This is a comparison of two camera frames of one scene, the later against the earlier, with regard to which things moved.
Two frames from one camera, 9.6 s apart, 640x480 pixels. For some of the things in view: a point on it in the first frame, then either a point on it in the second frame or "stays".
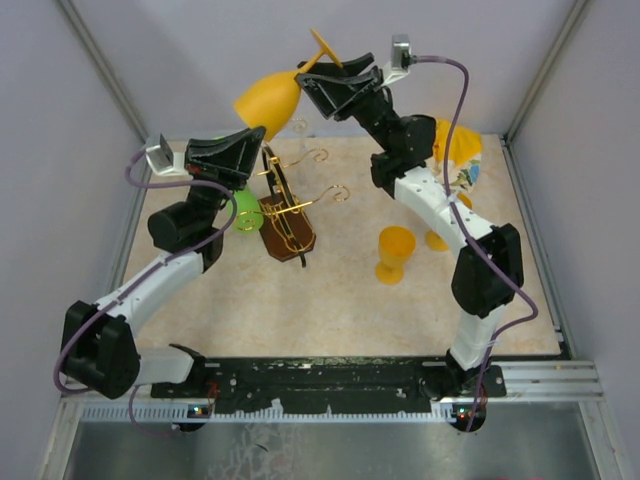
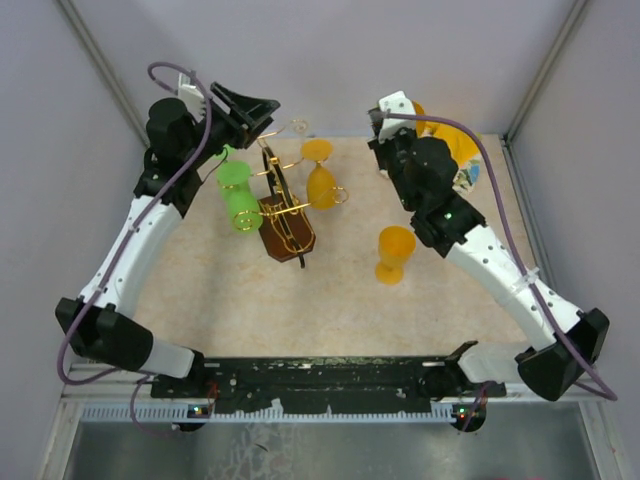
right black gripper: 330,93 -> 378,146
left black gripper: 228,161 -> 253,113
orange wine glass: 397,244 stays
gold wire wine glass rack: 284,233 stays
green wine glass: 248,216 stays
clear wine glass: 299,126 stays
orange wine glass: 271,100 -> 321,189
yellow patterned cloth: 464,164 stays
